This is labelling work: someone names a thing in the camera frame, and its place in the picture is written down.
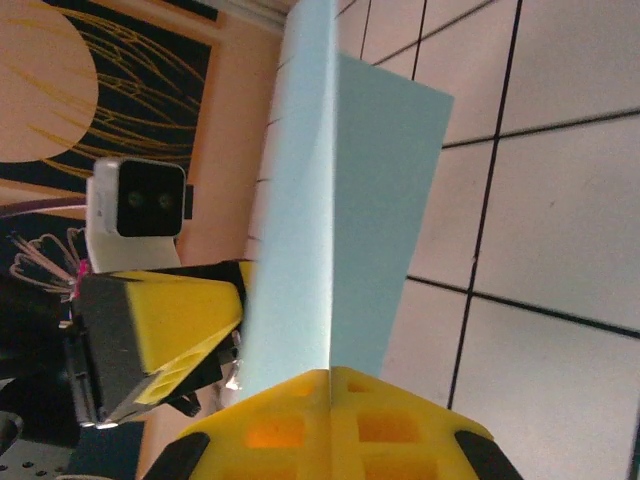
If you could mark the light blue cloth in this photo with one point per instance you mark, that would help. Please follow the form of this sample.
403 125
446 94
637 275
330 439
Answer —
360 200

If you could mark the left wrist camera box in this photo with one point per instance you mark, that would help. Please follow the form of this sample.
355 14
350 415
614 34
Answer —
140 210

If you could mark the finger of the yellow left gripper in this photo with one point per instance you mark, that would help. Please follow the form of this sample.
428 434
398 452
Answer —
220 272
175 320

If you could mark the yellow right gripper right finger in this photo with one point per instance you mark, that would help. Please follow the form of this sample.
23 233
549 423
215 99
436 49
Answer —
400 435

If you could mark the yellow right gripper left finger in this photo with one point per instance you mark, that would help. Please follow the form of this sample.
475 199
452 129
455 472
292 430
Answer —
280 435

